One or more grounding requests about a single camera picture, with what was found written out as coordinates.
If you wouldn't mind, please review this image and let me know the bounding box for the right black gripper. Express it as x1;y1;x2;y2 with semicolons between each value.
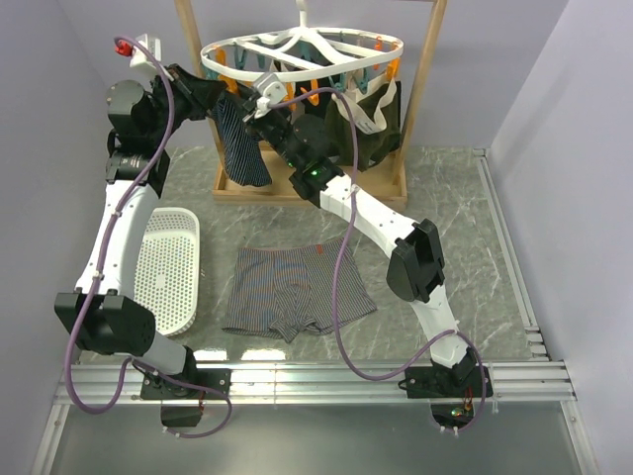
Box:
225;86;301;170

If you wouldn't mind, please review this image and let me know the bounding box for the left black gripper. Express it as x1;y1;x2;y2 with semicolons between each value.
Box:
146;62;227;146

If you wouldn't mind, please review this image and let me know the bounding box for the white round clip hanger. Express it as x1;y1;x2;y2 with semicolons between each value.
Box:
200;1;405;84

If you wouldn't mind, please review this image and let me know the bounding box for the grey striped boxer underwear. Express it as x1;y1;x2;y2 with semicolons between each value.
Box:
222;238;377;343

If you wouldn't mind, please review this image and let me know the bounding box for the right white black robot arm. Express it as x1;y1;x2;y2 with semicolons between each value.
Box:
239;93;480;396

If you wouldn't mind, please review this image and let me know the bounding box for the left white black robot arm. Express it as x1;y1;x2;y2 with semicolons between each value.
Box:
54;64;226;398

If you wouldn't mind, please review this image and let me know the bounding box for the navy striped hanging underwear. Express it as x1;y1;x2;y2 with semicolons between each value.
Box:
212;94;272;188

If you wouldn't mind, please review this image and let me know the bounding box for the olive green hanging underwear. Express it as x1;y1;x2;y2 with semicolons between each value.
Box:
324;76;402;171

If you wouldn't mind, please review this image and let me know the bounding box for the wooden hanger stand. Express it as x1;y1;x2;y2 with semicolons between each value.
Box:
176;1;446;209

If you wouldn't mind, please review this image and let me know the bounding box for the teal clothes peg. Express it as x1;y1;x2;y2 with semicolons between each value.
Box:
352;69;370;94
334;72;353;95

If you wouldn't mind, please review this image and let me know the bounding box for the white perforated plastic basket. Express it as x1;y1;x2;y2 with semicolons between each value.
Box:
135;207;201;337

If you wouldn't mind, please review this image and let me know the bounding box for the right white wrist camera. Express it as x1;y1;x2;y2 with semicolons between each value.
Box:
252;72;287;113

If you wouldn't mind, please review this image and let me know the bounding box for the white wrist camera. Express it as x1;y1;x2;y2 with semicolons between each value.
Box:
252;72;287;113
114;32;164;75

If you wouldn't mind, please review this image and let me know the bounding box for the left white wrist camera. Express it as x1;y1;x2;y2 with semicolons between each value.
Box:
114;32;164;75

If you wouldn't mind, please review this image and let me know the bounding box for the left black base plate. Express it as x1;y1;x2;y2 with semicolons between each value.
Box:
140;368;231;401

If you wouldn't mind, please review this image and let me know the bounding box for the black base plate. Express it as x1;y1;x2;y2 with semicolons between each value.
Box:
140;368;231;401
398;366;494;399

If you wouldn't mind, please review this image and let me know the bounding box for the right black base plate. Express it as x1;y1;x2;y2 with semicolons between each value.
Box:
398;366;494;399

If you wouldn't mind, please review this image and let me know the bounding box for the black box under rail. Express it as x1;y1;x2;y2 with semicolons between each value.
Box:
160;406;203;428

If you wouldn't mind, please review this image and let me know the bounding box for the aluminium mounting rail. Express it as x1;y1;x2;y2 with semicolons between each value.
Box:
31;359;600;474

